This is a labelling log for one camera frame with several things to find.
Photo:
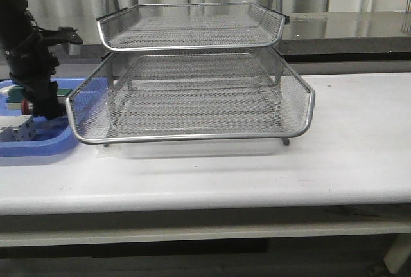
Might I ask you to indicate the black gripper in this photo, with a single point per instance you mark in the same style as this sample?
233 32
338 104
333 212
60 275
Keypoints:
32 64

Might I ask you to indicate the red emergency push button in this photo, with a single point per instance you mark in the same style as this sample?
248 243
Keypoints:
27 107

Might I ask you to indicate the silver mesh tray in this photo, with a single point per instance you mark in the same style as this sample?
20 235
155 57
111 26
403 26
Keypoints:
159 27
196 106
88 110

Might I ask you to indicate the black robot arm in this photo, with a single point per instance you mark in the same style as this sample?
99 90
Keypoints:
15 16

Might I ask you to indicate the blue plastic tray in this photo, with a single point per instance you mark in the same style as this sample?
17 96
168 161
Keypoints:
48 141

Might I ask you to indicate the dark granite counter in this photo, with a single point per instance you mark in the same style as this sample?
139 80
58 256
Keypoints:
348 41

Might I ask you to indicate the white table leg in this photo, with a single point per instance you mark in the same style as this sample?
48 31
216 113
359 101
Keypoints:
398 253

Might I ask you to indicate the green and beige switch block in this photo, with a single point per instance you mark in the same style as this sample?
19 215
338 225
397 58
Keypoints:
15 96

